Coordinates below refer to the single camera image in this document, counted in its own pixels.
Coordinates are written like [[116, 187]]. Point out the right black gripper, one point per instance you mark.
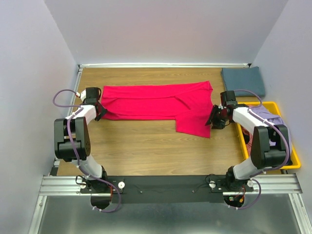
[[211, 118]]

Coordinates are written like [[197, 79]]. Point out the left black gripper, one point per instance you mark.
[[103, 111]]

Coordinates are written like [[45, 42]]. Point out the red t shirt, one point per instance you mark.
[[189, 105]]

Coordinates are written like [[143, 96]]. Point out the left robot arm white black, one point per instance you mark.
[[72, 142]]

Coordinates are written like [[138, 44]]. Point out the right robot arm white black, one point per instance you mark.
[[270, 147]]

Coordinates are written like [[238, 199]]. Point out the pink garment in bin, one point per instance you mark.
[[248, 138]]

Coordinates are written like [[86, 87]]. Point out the folded grey-blue t shirt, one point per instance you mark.
[[243, 79]]

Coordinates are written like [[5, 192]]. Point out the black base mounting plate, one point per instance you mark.
[[163, 189]]

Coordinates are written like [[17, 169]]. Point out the yellow plastic bin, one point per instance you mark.
[[273, 108]]

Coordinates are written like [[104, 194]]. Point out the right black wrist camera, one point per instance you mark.
[[228, 98]]

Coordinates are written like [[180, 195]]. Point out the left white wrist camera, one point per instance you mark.
[[82, 95]]

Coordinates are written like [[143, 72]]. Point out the aluminium left side rail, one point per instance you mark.
[[62, 145]]

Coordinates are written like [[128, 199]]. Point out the aluminium rail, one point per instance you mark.
[[62, 145], [270, 184]]

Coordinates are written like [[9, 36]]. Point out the aluminium front rail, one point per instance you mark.
[[270, 184]]

